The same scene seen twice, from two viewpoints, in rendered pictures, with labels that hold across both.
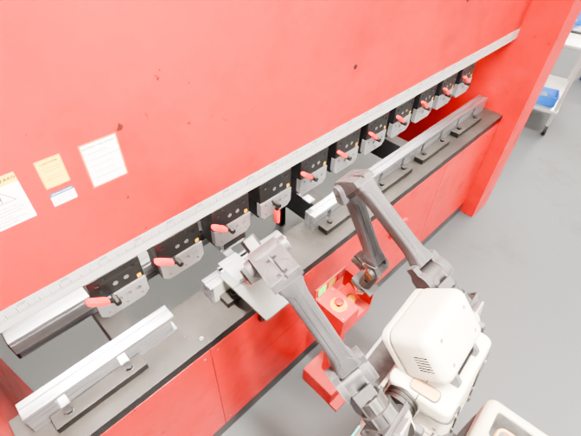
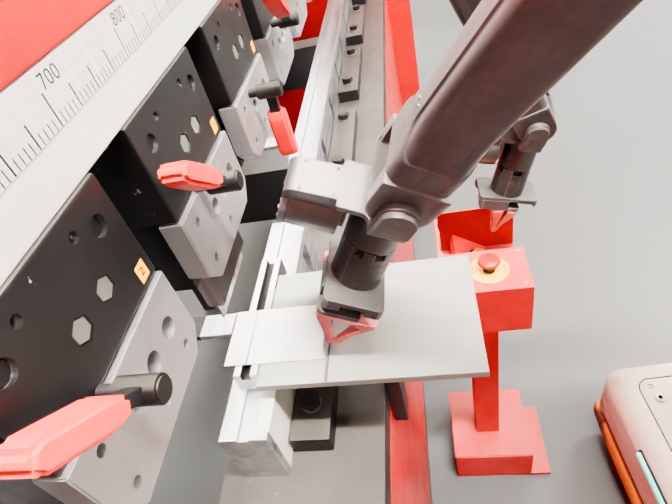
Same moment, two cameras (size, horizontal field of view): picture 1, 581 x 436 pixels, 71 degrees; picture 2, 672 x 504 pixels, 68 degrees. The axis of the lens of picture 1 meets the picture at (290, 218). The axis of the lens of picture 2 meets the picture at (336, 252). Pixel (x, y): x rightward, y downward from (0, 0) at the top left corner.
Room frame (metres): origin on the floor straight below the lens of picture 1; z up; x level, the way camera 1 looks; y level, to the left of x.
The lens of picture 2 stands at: (0.56, 0.30, 1.47)
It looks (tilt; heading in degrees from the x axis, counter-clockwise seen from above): 41 degrees down; 332
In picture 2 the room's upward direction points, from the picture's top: 17 degrees counter-clockwise
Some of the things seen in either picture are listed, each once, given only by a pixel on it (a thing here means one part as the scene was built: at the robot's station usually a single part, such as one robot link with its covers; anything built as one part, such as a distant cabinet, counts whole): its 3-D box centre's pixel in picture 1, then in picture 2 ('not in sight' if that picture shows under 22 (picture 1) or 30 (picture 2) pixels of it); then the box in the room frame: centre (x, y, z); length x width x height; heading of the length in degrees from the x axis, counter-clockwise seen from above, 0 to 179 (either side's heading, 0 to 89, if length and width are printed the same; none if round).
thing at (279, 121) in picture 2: (276, 211); (274, 121); (1.07, 0.05, 1.20); 0.04 x 0.02 x 0.10; 46
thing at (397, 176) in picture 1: (392, 179); (351, 72); (1.69, -0.53, 0.89); 0.30 x 0.05 x 0.03; 136
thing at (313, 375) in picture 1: (332, 377); (497, 431); (0.99, -0.26, 0.06); 0.25 x 0.20 x 0.12; 46
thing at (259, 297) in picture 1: (260, 283); (369, 318); (0.90, 0.10, 1.00); 0.26 x 0.18 x 0.01; 46
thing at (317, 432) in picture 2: (253, 280); (321, 347); (0.99, 0.14, 0.89); 0.30 x 0.05 x 0.03; 136
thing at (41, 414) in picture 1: (105, 362); not in sight; (0.61, 0.59, 0.92); 0.50 x 0.06 x 0.10; 136
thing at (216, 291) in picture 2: (233, 237); (218, 256); (1.01, 0.21, 1.13); 0.10 x 0.02 x 0.10; 136
